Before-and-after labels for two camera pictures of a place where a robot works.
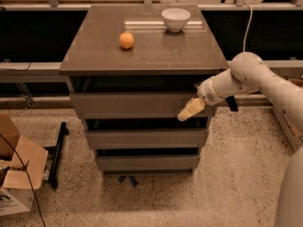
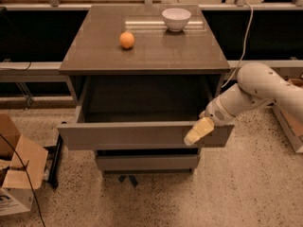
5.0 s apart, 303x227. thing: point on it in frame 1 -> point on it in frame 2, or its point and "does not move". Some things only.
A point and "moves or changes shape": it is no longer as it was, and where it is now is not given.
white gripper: (208, 94) -> (217, 113)
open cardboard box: (15, 191) does not move
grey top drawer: (135, 104) moves or changes shape
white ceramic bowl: (175, 19) does not move
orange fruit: (126, 40) does not move
